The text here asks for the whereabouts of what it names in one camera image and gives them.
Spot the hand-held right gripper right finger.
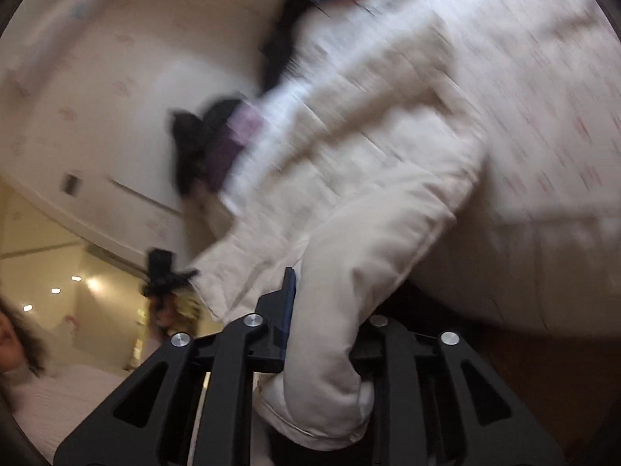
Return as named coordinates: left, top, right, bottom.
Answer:
left=352, top=315, right=566, bottom=466

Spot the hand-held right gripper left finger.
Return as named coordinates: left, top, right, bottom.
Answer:
left=53, top=267, right=298, bottom=466

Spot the beige quilted comforter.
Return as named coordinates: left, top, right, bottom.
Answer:
left=194, top=121, right=488, bottom=450

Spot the black puffer jacket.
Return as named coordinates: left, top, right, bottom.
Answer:
left=169, top=99, right=243, bottom=197

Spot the purple jacket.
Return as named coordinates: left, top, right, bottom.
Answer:
left=204, top=107, right=267, bottom=191

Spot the person's head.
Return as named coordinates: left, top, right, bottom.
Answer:
left=0, top=296, right=47, bottom=380

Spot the person's white sweater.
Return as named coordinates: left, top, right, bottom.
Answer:
left=10, top=363, right=129, bottom=463

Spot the white pillow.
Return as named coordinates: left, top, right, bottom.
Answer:
left=226, top=78, right=340, bottom=217

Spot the black coat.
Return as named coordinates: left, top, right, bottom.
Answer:
left=259, top=0, right=314, bottom=89

